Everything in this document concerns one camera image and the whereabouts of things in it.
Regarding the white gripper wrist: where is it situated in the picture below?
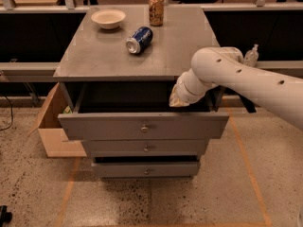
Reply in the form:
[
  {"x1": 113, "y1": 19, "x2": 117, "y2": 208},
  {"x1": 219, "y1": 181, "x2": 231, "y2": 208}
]
[{"x1": 169, "y1": 70, "x2": 216, "y2": 108}]

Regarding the grey top drawer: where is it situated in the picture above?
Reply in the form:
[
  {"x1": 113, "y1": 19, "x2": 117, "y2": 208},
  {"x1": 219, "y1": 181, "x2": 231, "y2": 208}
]
[{"x1": 59, "y1": 81, "x2": 228, "y2": 141}]

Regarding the grey drawer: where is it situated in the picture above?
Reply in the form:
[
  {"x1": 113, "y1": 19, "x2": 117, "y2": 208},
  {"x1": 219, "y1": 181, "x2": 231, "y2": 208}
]
[
  {"x1": 81, "y1": 139, "x2": 208, "y2": 158},
  {"x1": 59, "y1": 81, "x2": 228, "y2": 141},
  {"x1": 92, "y1": 162, "x2": 200, "y2": 178}
]

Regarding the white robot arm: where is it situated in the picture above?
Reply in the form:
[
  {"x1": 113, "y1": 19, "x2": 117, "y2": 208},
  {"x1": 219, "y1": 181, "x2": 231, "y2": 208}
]
[{"x1": 169, "y1": 47, "x2": 303, "y2": 131}]

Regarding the grey drawer cabinet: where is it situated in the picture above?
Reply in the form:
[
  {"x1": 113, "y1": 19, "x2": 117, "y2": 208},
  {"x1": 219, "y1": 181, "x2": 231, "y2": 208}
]
[{"x1": 54, "y1": 5, "x2": 217, "y2": 164}]

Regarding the grey middle drawer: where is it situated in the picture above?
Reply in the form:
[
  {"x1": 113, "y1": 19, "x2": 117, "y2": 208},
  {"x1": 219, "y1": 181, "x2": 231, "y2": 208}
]
[{"x1": 81, "y1": 139, "x2": 208, "y2": 158}]

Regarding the grey bottom drawer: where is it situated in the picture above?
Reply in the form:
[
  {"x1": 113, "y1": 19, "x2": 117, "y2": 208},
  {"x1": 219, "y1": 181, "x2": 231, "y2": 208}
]
[{"x1": 92, "y1": 162, "x2": 200, "y2": 178}]

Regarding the open cardboard box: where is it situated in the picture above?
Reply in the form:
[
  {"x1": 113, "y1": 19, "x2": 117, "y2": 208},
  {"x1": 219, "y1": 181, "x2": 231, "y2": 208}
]
[{"x1": 28, "y1": 84, "x2": 86, "y2": 157}]

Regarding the blue soda can lying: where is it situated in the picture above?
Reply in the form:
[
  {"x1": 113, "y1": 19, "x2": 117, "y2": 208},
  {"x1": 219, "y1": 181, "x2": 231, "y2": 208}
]
[{"x1": 126, "y1": 26, "x2": 153, "y2": 54}]

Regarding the clear sanitizer pump bottle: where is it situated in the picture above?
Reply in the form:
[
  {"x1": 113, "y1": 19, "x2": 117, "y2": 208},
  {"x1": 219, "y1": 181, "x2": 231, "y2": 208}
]
[{"x1": 243, "y1": 44, "x2": 258, "y2": 67}]

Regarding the gold upright drink can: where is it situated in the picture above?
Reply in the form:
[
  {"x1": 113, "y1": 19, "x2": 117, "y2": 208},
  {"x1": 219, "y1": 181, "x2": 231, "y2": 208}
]
[{"x1": 149, "y1": 0, "x2": 164, "y2": 26}]

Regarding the white ceramic bowl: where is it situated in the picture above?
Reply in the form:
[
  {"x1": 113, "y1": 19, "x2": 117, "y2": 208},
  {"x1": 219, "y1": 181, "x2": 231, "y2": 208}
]
[{"x1": 91, "y1": 9, "x2": 126, "y2": 30}]

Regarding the green packet in box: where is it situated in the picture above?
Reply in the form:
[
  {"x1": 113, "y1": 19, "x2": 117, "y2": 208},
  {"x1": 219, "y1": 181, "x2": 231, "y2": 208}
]
[{"x1": 62, "y1": 106, "x2": 72, "y2": 114}]

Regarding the grey metal railing beam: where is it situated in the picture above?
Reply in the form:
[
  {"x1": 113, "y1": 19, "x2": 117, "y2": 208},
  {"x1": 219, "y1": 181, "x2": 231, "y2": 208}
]
[{"x1": 0, "y1": 61, "x2": 303, "y2": 82}]

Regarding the black object floor corner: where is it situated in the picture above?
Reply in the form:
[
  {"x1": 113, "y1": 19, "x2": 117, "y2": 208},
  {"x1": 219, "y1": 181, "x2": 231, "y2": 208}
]
[{"x1": 0, "y1": 205, "x2": 12, "y2": 227}]

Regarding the black cable on floor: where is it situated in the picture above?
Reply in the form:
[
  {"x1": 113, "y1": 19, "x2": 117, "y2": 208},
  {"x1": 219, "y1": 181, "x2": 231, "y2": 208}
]
[{"x1": 0, "y1": 95, "x2": 14, "y2": 131}]

